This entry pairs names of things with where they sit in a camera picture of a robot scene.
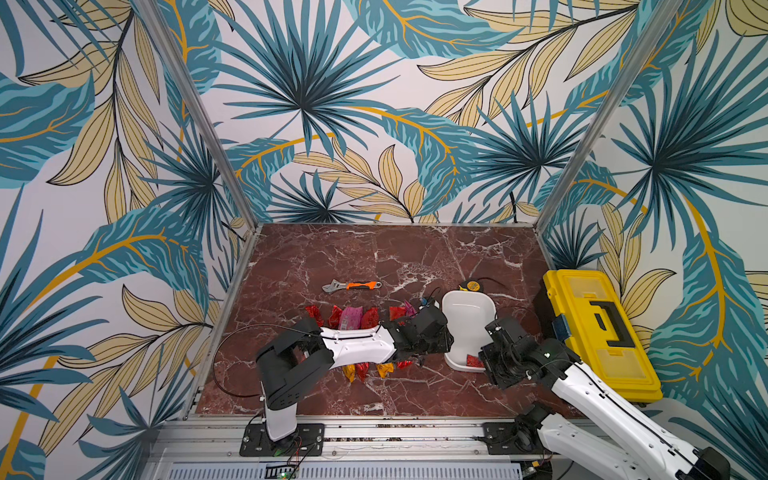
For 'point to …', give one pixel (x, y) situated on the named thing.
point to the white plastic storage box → (468, 312)
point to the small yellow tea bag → (349, 371)
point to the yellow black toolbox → (580, 307)
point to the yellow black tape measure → (470, 286)
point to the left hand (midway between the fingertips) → (450, 345)
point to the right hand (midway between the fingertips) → (474, 359)
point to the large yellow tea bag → (384, 368)
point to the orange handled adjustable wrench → (328, 288)
